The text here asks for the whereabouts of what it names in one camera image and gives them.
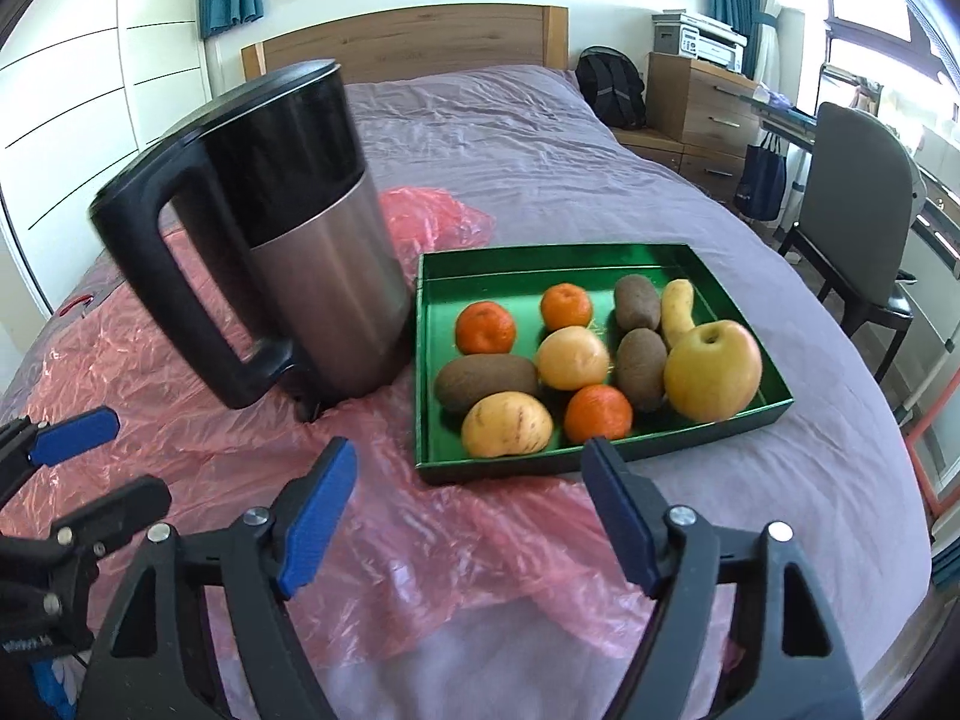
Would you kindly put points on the orange tangerine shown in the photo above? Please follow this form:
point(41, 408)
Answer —
point(486, 328)
point(566, 307)
point(598, 414)

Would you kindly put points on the white wardrobe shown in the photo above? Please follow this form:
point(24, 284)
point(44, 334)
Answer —
point(90, 90)

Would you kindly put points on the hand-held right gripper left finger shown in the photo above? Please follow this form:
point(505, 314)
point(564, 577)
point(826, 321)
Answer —
point(319, 517)

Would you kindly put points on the grey chair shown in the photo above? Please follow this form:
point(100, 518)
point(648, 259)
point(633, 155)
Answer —
point(855, 187)

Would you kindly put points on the green box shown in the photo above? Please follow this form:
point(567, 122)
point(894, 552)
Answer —
point(442, 450)

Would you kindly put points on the black and copper kettle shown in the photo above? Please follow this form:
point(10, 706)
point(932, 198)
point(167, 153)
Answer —
point(322, 300)

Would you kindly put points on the small yellow round fruit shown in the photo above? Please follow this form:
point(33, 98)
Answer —
point(572, 358)

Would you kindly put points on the white printer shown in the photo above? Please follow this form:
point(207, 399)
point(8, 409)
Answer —
point(701, 41)

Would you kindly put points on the wooden headboard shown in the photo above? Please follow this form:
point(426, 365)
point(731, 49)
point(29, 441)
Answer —
point(405, 41)

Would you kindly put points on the person's left hand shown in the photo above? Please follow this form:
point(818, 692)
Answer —
point(54, 690)

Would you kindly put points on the pink plastic sheet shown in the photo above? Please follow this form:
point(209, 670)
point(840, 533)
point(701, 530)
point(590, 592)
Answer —
point(450, 540)

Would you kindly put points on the striped yellow pepino melon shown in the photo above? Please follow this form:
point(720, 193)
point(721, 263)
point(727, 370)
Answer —
point(507, 425)

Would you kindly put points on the black backpack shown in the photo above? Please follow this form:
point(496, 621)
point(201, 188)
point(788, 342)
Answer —
point(611, 86)

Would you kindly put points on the yellow banana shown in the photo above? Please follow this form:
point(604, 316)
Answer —
point(677, 311)

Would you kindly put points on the wooden dresser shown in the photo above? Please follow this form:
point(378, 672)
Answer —
point(697, 120)

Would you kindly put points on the dark blue tote bag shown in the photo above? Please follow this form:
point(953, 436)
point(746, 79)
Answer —
point(763, 180)

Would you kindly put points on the bed with purple cover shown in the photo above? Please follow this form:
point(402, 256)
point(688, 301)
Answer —
point(750, 540)

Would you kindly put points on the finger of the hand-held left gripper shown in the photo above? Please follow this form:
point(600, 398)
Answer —
point(120, 502)
point(75, 431)

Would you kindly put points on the brown kiwi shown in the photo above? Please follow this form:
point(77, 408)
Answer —
point(486, 384)
point(637, 303)
point(641, 369)

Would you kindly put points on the large yellow apple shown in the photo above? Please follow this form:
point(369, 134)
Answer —
point(712, 371)

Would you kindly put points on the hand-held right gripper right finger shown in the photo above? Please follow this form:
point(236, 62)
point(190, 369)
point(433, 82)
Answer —
point(619, 510)

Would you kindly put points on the glass top desk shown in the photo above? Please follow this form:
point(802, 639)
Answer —
point(787, 116)

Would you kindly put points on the window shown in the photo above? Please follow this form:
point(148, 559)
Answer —
point(870, 0)

